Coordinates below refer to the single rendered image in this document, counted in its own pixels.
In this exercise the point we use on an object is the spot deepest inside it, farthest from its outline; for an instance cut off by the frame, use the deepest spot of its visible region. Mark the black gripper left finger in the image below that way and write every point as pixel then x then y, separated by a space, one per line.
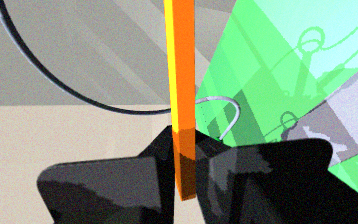
pixel 147 179

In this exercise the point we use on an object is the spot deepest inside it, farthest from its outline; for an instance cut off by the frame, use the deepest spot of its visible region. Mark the orange bar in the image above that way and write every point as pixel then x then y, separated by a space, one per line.
pixel 180 38

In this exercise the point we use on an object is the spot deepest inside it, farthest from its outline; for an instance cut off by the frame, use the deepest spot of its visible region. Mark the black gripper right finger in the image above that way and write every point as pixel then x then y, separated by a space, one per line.
pixel 222 170

